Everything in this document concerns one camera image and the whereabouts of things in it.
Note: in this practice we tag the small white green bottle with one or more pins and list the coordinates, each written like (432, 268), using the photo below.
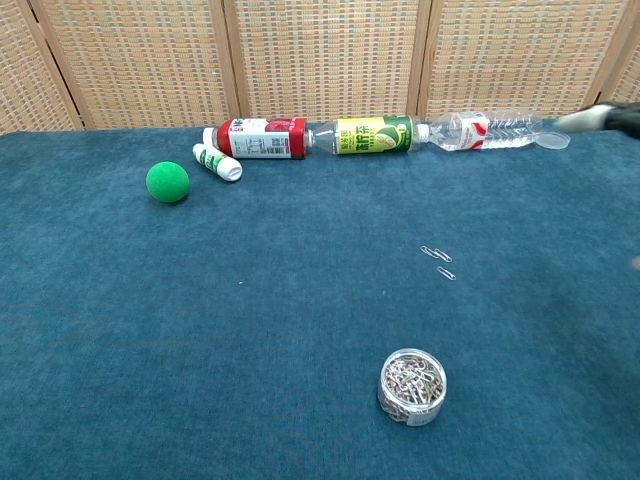
(217, 162)

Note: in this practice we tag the woven folding screen panel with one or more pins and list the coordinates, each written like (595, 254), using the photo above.
(25, 65)
(140, 60)
(325, 55)
(520, 55)
(627, 65)

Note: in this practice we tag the blue felt table cover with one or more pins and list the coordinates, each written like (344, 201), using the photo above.
(200, 325)

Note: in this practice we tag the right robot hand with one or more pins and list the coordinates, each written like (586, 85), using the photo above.
(610, 117)

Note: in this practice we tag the green yellow tea bottle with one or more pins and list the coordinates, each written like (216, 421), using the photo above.
(370, 135)

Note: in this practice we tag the clear round plastic lid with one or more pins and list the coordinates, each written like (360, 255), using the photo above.
(552, 141)

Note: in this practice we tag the clear water bottle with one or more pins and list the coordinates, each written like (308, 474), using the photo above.
(480, 131)

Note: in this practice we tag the green foam ball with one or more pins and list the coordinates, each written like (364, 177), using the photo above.
(167, 182)

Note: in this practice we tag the round tin of clips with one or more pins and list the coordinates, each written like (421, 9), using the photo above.
(410, 395)

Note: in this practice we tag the red juice bottle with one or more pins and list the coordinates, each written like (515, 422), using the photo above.
(260, 140)

